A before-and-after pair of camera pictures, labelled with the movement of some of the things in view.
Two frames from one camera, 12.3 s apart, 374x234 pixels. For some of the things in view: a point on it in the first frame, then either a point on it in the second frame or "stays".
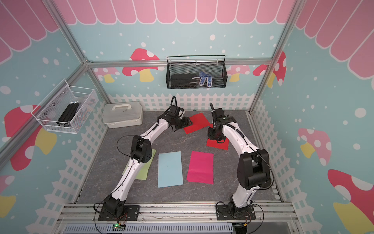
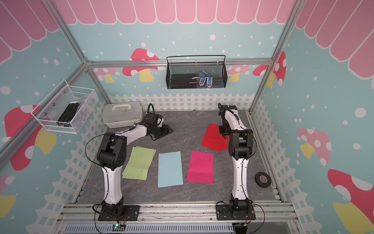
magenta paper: [201, 168] stays
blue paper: [169, 169] stays
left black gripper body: [181, 122] → [161, 130]
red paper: [199, 121] → [213, 139]
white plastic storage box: [119, 114] stays
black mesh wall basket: [196, 71] stays
